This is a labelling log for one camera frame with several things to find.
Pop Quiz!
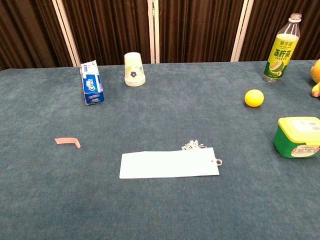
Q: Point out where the white paper bookmark with tassel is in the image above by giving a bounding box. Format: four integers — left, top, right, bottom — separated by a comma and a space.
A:
119, 139, 223, 180

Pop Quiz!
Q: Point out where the pink bent strip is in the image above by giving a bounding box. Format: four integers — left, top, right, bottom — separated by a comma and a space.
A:
54, 136, 82, 149

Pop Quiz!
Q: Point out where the white small cup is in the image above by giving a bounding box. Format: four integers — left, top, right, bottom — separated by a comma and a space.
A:
124, 51, 146, 87

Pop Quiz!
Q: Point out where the blue white toothpaste box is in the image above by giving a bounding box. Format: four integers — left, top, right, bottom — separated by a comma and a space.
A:
79, 59, 105, 106

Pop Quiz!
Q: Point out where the yellow ball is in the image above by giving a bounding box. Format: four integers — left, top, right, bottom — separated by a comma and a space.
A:
244, 89, 265, 108

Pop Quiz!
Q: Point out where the brown curtain screen panel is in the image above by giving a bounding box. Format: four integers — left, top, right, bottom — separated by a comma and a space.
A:
0, 0, 81, 71
148, 0, 253, 64
52, 0, 156, 67
231, 0, 320, 62

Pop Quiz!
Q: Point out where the green box with yellow lid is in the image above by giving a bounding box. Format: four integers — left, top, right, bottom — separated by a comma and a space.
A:
272, 116, 320, 159

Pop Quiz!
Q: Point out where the green label tea bottle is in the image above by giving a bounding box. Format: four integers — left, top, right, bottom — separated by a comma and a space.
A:
262, 12, 303, 83

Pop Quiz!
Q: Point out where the yellow plush duck toy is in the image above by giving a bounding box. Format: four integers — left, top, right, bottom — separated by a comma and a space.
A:
309, 58, 320, 98

